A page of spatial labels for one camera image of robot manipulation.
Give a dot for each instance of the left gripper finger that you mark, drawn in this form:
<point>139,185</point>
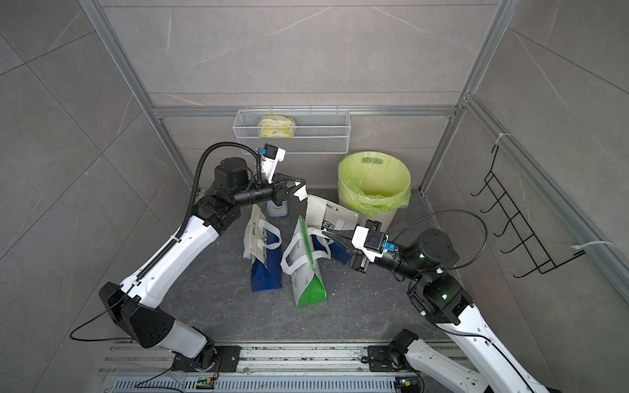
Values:
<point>294,179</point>
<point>293,188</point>

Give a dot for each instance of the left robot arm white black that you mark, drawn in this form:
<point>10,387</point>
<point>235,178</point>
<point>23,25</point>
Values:
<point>134,304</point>

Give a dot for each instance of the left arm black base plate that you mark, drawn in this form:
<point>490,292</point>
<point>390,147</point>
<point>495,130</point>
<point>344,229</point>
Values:
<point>220,358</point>

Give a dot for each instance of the black wire hook rack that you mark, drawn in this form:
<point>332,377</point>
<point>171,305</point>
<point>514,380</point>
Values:
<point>517,224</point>

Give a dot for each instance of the white wire mesh basket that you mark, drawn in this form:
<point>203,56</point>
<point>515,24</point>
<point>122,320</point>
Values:
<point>295,131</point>

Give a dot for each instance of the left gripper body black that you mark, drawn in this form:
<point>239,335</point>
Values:
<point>282,191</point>

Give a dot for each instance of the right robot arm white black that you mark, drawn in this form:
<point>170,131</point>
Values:
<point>428,264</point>

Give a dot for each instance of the green white paper bag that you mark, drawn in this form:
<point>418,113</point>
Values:
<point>300,261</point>

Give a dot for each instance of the white trash bin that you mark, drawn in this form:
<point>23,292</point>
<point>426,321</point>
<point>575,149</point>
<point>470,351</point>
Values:
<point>381,221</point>

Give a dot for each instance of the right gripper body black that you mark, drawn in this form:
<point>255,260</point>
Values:
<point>359,264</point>

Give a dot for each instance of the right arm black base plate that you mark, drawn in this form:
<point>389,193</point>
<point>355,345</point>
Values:
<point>383,359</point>

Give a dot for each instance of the yellow wipes pack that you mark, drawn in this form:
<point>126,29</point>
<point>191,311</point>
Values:
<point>276,127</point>

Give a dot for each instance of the blue white paper bag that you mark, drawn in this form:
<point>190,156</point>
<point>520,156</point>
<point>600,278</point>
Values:
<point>324,214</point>
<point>263,247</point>

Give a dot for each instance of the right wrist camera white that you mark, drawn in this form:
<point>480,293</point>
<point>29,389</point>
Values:
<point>372,243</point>

